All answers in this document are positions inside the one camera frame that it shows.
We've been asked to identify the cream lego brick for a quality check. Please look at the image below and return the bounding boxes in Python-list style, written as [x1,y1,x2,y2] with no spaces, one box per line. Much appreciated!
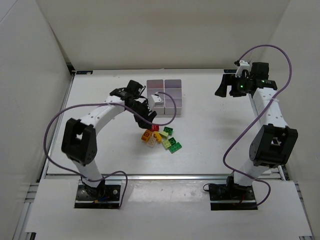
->
[146,136,157,148]

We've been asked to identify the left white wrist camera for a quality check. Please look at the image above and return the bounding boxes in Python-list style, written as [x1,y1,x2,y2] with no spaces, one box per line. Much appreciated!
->
[147,92,164,110]

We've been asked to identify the purple cable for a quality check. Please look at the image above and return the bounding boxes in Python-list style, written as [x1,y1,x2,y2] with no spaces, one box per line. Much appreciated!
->
[223,44,293,206]
[43,91,177,208]

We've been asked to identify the orange lego brick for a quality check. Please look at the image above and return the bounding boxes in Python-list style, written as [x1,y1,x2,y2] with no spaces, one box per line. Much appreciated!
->
[141,129,153,143]

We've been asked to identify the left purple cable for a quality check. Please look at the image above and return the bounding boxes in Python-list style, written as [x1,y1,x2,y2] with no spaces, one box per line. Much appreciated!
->
[43,91,177,208]

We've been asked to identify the dark green small lego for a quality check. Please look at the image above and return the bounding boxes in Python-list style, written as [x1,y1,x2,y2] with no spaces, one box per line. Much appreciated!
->
[168,137,177,146]

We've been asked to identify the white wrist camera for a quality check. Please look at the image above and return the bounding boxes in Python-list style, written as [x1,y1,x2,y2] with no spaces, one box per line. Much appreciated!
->
[234,60,250,78]
[147,92,164,110]

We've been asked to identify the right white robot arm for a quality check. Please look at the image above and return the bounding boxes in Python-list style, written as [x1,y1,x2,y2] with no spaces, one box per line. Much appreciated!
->
[215,60,298,195]

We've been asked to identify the light green curved lego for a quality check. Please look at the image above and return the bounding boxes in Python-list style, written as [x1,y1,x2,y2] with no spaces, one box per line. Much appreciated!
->
[159,131,169,139]

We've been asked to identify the dark green square lego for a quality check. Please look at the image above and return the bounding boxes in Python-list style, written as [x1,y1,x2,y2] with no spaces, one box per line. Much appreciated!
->
[163,126,173,136]

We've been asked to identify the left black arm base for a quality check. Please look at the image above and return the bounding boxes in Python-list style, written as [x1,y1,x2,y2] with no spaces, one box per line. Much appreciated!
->
[74,183,121,209]

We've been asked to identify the white divided container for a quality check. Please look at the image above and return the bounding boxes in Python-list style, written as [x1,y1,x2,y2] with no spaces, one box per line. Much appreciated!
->
[164,79,183,116]
[146,79,165,115]

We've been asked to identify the right white divided container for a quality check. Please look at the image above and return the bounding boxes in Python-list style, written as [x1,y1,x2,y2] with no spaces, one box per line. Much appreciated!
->
[164,79,183,116]

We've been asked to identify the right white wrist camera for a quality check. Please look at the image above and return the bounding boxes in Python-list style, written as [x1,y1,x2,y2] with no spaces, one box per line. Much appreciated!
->
[234,60,250,78]

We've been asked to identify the light green lego brick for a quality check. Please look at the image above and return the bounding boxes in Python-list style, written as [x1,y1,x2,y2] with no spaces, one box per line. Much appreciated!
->
[162,139,171,149]

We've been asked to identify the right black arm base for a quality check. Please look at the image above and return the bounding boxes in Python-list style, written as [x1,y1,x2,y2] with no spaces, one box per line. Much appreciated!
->
[202,183,258,211]

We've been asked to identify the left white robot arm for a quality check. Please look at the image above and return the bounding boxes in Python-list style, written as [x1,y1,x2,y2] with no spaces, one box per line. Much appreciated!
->
[61,80,162,189]

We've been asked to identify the red lego brick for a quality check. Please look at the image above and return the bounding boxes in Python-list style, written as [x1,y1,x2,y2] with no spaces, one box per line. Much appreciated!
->
[151,125,160,132]

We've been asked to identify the yellow curved lego brick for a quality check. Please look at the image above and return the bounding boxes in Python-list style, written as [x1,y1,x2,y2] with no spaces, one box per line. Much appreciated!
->
[153,131,162,144]

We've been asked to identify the green flat lego plate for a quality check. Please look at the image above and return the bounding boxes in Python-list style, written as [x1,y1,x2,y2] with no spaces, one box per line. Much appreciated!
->
[168,142,182,154]

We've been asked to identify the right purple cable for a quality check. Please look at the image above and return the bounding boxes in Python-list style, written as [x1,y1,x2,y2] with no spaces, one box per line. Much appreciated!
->
[223,44,293,206]

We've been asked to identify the left white divided container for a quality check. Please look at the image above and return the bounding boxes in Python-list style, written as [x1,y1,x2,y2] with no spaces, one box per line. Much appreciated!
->
[146,79,165,115]

